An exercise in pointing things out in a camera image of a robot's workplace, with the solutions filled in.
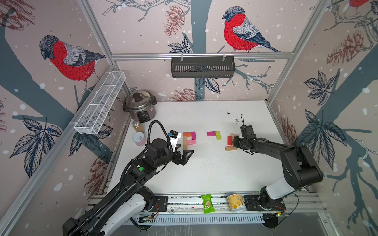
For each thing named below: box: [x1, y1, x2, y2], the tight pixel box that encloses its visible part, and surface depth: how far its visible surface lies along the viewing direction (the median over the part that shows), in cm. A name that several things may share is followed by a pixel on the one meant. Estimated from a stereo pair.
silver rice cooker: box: [122, 89, 158, 123], surface depth 100 cm
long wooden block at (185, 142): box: [183, 136, 188, 150], surface depth 99 cm
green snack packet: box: [200, 194, 216, 214], surface depth 74 cm
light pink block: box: [187, 139, 197, 146], surface depth 98 cm
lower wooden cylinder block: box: [224, 146, 238, 151], surface depth 95 cm
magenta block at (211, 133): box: [206, 131, 217, 137], surface depth 103 cm
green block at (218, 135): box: [216, 130, 222, 141], surface depth 102 cm
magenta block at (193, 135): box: [191, 131, 197, 141], surface depth 103 cm
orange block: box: [183, 131, 192, 137], surface depth 103 cm
